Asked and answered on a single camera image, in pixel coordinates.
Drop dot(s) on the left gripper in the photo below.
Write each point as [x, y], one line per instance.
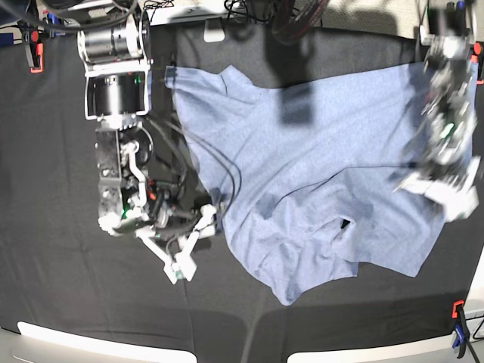
[433, 180]

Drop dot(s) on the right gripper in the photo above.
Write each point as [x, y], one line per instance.
[168, 219]

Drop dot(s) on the blue-grey t-shirt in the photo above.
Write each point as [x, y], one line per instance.
[319, 165]

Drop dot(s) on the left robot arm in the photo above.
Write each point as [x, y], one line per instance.
[448, 32]

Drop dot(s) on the orange clamp far right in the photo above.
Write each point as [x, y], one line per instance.
[477, 58]

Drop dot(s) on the black table cloth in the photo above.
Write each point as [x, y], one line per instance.
[61, 271]

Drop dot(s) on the orange blue clamp near right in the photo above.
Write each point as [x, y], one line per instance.
[461, 330]

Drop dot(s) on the orange clamp far left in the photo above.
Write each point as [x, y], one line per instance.
[33, 47]

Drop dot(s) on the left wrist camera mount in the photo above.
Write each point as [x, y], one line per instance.
[458, 197]

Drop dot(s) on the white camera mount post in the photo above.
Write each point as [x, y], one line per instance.
[213, 31]

